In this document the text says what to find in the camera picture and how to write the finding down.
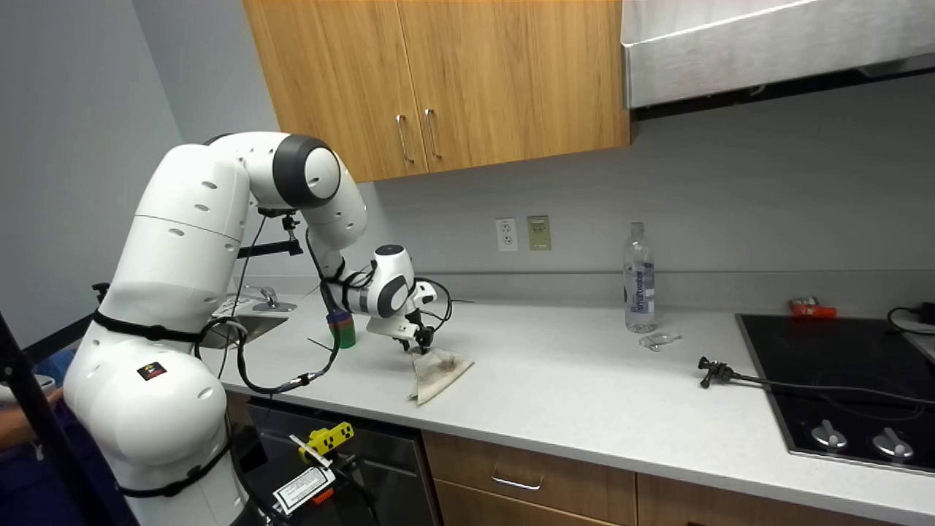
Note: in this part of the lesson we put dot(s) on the white wall power outlet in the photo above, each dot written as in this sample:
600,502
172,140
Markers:
506,233

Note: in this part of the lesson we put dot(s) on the red object near cooktop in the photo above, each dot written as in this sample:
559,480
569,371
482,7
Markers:
810,308

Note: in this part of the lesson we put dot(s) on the yellow tool under counter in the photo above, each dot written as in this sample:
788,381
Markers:
318,441

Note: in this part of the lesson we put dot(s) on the clear plastic water bottle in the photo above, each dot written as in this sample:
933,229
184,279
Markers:
637,280

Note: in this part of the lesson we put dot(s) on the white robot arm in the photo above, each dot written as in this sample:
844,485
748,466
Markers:
135,382

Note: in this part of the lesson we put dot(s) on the black induction cooktop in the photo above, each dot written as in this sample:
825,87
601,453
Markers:
844,388

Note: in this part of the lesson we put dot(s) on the wooden upper cabinet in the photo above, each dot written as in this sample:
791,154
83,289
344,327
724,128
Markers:
433,84

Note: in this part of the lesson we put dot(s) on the wooden lower drawer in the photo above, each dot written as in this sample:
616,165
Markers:
502,485

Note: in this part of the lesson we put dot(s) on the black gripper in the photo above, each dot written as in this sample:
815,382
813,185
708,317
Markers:
425,334

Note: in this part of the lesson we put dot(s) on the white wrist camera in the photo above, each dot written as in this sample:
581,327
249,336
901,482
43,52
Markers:
425,292

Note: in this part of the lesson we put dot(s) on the beige towel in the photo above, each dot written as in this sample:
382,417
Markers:
435,371

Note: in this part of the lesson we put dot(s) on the beige wall switch plate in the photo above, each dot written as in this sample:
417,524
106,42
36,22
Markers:
537,230

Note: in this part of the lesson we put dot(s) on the small clear plastic wrapper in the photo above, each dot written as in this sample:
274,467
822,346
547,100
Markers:
658,340

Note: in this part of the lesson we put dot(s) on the steel sink with faucet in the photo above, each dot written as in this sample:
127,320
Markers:
249,317

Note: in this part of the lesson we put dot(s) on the green cup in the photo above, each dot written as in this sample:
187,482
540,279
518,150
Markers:
343,327

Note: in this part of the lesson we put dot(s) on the steel range hood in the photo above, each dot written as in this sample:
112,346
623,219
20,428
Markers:
693,46

